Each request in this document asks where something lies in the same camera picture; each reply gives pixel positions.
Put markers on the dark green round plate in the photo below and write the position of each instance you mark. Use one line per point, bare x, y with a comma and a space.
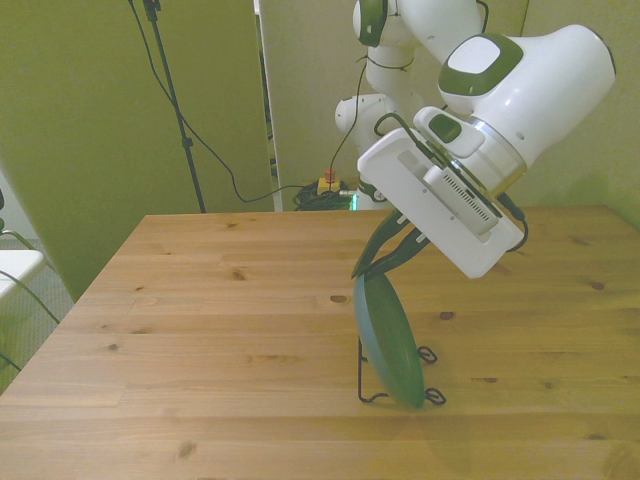
390, 340

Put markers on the wide beige partition panel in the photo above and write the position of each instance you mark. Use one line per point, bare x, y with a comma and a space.
75, 100

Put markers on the black camera tripod pole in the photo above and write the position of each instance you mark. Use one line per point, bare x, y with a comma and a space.
187, 143

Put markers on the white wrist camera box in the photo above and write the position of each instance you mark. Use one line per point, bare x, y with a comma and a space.
460, 197

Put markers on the white chair seat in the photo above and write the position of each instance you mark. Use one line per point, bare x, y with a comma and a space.
15, 265

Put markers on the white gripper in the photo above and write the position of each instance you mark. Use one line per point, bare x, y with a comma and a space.
400, 170

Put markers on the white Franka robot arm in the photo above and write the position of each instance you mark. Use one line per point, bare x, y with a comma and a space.
540, 85

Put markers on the yellow emergency stop button box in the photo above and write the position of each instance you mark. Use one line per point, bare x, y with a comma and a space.
330, 187

